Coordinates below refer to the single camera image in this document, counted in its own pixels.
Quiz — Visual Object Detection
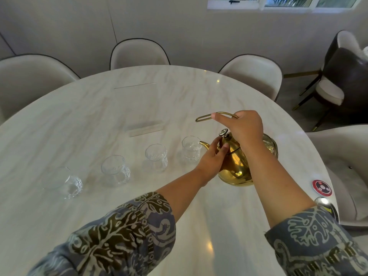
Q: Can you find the clear acrylic sign holder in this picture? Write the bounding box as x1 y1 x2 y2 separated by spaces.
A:
113 82 164 138

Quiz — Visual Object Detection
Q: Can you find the dark brown backed chair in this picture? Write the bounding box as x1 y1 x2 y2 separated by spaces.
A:
293 47 368 131
299 30 365 96

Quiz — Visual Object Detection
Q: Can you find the person's left forearm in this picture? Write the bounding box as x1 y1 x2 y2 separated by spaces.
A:
157 167 215 223

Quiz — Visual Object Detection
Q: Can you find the person's left hand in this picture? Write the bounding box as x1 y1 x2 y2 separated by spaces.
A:
195 137 230 185

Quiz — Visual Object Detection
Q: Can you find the round silver black sticker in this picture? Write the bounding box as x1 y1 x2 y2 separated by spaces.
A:
314 197 340 220

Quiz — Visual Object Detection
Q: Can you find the blue patterned right sleeve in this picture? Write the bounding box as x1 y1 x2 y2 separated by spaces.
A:
264 205 368 276

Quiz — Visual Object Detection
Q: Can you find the beige upholstered dining chair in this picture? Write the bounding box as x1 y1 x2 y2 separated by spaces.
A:
0 54 81 126
306 124 368 228
218 54 284 103
110 38 171 71

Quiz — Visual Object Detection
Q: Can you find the blue patterned left sleeve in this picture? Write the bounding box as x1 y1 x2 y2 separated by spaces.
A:
27 192 177 276

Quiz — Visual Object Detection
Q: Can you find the round red sticker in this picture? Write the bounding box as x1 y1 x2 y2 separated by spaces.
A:
312 180 333 197

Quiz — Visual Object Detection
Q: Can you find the person's right forearm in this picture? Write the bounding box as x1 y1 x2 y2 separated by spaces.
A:
239 140 317 229

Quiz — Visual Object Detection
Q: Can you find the blue patterned sleeve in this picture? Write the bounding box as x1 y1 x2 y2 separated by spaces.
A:
27 192 177 276
264 205 368 276

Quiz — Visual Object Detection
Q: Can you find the white framed window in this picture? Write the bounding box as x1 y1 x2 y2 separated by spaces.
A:
207 0 364 11

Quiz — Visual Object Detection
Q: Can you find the gold metal teapot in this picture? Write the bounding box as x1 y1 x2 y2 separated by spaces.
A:
195 112 279 187

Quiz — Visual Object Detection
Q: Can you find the person's right hand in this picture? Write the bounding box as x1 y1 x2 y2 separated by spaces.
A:
211 110 264 154

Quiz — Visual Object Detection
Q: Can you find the clear drinking glass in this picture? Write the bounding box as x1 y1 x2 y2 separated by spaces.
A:
145 144 168 172
42 167 83 199
101 155 131 186
182 136 203 164

